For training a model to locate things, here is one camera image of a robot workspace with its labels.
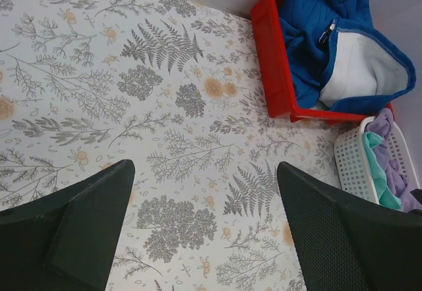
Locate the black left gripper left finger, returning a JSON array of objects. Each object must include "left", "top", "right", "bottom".
[{"left": 1, "top": 160, "right": 135, "bottom": 290}]

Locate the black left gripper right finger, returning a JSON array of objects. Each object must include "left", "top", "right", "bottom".
[{"left": 277, "top": 162, "right": 421, "bottom": 290}]

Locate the mint green t shirt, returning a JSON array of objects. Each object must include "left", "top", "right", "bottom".
[{"left": 363, "top": 131, "right": 402, "bottom": 210}]

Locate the white perforated basket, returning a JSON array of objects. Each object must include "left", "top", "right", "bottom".
[{"left": 334, "top": 117, "right": 421, "bottom": 214}]

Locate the lavender purple t shirt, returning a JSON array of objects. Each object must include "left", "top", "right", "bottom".
[{"left": 364, "top": 108, "right": 421, "bottom": 213}]

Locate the floral patterned table mat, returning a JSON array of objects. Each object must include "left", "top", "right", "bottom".
[{"left": 1, "top": 0, "right": 339, "bottom": 290}]

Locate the red plastic bin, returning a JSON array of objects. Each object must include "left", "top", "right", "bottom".
[{"left": 250, "top": 0, "right": 394, "bottom": 124}]

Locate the blue fleece jacket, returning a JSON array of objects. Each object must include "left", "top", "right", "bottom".
[{"left": 278, "top": 0, "right": 416, "bottom": 115}]

